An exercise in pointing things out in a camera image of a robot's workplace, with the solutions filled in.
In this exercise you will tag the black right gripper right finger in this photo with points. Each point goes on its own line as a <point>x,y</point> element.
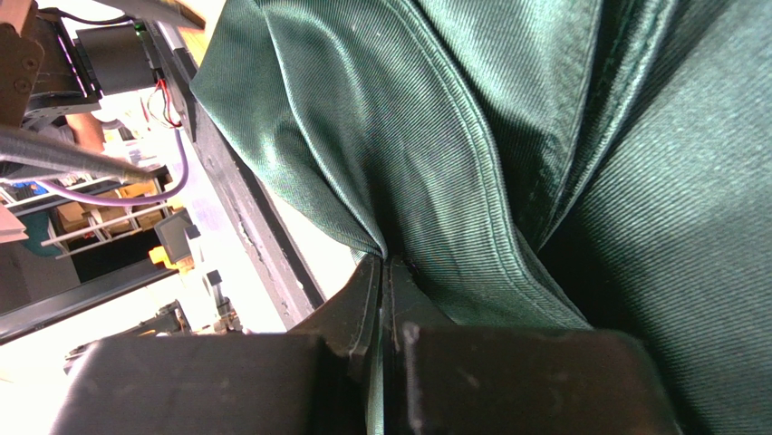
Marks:
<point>402,302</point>

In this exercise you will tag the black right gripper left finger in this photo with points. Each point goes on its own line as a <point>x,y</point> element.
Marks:
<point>346,328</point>

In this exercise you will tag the dark green cloth napkin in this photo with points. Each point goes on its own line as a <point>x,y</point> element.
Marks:
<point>568,164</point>

